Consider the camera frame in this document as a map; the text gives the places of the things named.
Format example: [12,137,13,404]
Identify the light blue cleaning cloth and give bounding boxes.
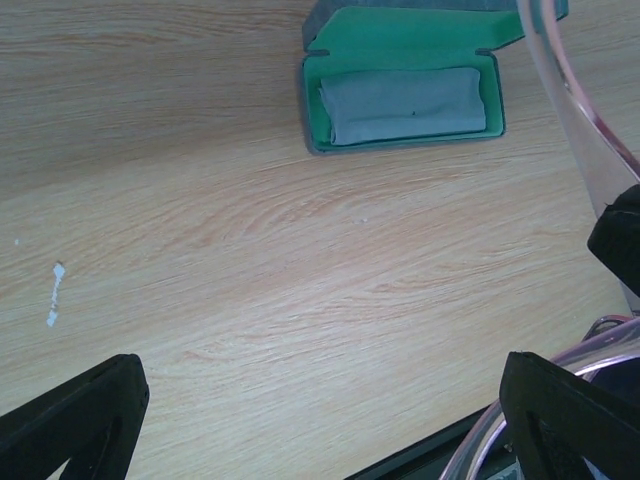
[319,67,487,146]

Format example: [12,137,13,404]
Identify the white paint mark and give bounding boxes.
[46,262,66,327]

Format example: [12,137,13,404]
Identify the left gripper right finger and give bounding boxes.
[499,352,639,479]

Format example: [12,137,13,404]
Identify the grey glasses case green lining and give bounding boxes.
[299,1,524,154]

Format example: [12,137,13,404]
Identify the pink sunglasses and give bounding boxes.
[443,1,639,479]

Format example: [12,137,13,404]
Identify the black aluminium frame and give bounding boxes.
[348,408,518,479]

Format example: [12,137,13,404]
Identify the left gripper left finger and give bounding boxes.
[1,354,149,479]

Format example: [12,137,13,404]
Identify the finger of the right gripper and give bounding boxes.
[587,184,640,295]

